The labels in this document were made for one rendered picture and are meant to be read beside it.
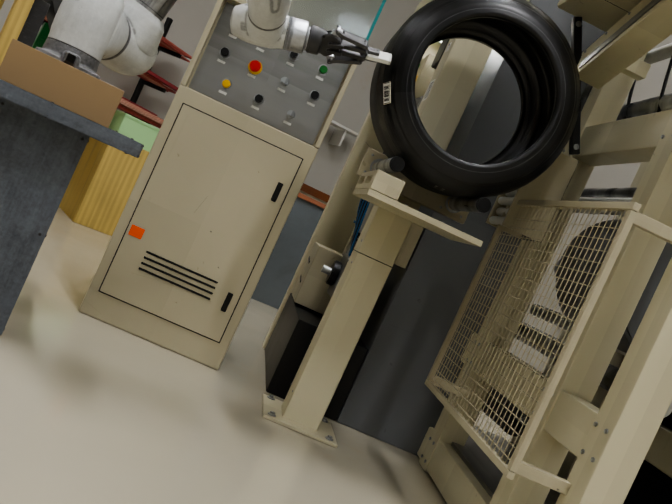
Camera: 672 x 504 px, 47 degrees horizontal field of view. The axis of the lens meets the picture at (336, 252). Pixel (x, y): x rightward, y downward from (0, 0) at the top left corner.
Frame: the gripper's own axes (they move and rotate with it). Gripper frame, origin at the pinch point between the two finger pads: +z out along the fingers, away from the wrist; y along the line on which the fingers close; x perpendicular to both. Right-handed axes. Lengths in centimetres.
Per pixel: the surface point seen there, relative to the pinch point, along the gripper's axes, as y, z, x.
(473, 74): 28, 37, -31
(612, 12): -2, 71, -41
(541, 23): -11.1, 43.1, -17.0
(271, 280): 309, -1, -87
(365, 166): 47.0, 8.3, 2.2
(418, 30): -4.9, 9.3, -8.5
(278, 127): 72, -22, -26
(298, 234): 290, 10, -115
